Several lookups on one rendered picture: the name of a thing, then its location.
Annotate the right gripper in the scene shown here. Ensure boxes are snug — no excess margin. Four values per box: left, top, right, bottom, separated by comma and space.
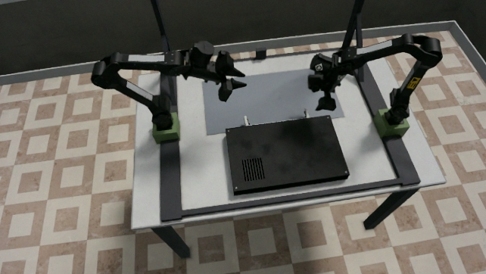
203, 61, 247, 102

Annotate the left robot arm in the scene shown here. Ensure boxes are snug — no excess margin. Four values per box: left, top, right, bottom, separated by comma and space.
307, 33, 443, 126

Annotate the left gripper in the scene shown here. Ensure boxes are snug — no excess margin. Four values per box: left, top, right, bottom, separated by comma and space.
316, 74, 341, 111

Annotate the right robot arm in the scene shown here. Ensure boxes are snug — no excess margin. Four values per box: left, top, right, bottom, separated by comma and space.
91, 41, 234, 131

